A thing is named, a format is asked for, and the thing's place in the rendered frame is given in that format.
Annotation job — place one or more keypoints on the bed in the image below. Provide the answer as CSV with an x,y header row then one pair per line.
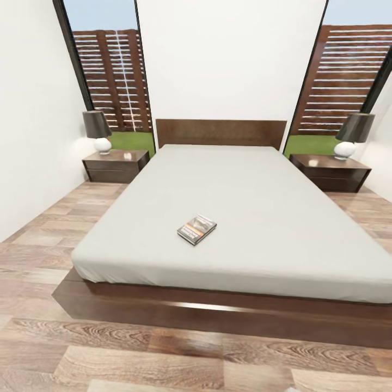
x,y
284,261

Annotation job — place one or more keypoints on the fixed window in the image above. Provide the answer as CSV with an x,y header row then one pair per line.
x,y
350,63
105,46

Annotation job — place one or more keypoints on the hardback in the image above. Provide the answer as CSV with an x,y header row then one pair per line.
x,y
196,229

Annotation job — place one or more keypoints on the nightstand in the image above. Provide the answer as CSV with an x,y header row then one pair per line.
x,y
118,166
330,174

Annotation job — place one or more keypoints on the table lamp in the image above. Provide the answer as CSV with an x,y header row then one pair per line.
x,y
355,129
96,127

